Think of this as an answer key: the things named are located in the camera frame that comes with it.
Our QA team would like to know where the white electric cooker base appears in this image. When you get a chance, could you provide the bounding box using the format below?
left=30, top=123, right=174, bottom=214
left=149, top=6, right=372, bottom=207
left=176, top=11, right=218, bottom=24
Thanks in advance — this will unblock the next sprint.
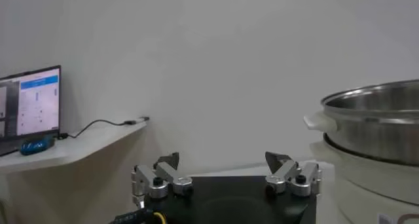
left=309, top=140, right=419, bottom=224

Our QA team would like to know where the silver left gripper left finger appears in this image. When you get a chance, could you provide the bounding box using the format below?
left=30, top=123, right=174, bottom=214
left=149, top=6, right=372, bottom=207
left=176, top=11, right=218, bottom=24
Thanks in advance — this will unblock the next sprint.
left=130, top=151, right=194, bottom=210

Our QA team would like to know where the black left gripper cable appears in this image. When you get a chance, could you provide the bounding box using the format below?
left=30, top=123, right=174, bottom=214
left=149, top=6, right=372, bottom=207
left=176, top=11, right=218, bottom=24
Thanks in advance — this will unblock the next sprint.
left=109, top=208, right=168, bottom=224

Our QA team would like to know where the black cable on side table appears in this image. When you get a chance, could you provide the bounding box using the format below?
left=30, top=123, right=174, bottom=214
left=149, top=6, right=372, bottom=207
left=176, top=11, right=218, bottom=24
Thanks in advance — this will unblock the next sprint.
left=57, top=117, right=138, bottom=140

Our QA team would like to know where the white side table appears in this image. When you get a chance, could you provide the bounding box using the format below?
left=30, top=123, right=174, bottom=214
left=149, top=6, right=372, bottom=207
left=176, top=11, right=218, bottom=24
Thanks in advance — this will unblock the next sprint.
left=0, top=119, right=148, bottom=176

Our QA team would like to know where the stainless steel steamer basket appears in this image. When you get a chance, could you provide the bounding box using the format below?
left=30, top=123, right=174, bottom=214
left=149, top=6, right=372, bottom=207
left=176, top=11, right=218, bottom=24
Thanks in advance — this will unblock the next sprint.
left=303, top=79, right=419, bottom=167

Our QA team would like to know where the blue computer mouse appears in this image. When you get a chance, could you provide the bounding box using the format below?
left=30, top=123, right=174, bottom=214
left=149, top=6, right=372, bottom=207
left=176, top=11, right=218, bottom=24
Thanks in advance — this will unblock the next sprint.
left=20, top=136, right=56, bottom=156

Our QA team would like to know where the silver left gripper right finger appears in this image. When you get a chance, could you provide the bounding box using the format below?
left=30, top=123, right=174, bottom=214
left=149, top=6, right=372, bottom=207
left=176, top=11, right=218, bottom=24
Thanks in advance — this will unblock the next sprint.
left=264, top=151, right=323, bottom=198

